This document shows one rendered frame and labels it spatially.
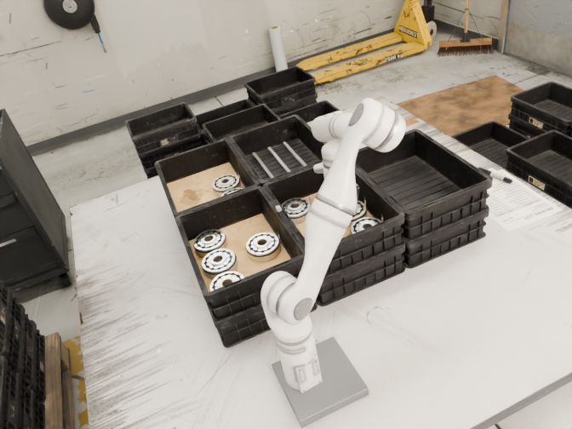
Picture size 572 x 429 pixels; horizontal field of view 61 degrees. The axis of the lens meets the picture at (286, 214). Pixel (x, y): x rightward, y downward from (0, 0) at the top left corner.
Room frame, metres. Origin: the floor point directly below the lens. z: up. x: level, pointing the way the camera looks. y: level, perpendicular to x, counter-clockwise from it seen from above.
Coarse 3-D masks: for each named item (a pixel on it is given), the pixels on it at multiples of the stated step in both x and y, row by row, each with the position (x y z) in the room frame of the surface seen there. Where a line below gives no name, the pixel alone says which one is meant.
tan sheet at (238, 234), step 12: (228, 228) 1.28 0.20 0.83; (240, 228) 1.27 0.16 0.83; (252, 228) 1.25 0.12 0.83; (264, 228) 1.24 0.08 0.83; (192, 240) 1.26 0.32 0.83; (228, 240) 1.22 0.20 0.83; (240, 240) 1.21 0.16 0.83; (240, 252) 1.15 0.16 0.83; (240, 264) 1.09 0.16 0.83; (252, 264) 1.08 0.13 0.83; (264, 264) 1.07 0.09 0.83; (276, 264) 1.06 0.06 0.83; (204, 276) 1.08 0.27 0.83
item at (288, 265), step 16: (240, 192) 1.33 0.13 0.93; (208, 208) 1.29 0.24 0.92; (272, 208) 1.21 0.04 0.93; (176, 224) 1.23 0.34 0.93; (288, 224) 1.11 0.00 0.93; (192, 256) 1.06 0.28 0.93; (304, 256) 0.96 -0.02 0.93; (256, 272) 0.94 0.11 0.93; (272, 272) 0.93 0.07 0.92; (224, 288) 0.91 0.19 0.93; (240, 288) 0.91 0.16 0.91
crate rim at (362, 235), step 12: (312, 168) 1.38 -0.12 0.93; (276, 180) 1.35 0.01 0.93; (276, 204) 1.22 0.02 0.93; (288, 216) 1.15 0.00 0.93; (396, 216) 1.04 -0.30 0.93; (372, 228) 1.02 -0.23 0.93; (384, 228) 1.02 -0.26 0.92; (300, 240) 1.03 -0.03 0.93; (348, 240) 0.99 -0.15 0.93; (360, 240) 1.00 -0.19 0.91
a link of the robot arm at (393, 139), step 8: (336, 120) 1.09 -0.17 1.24; (344, 120) 1.06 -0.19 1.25; (400, 120) 0.90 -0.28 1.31; (336, 128) 1.07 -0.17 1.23; (344, 128) 1.05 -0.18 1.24; (392, 128) 0.88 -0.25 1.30; (400, 128) 0.88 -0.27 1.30; (336, 136) 1.08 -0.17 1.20; (392, 136) 0.87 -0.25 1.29; (400, 136) 0.88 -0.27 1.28; (384, 144) 0.88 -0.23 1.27; (392, 144) 0.87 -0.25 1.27
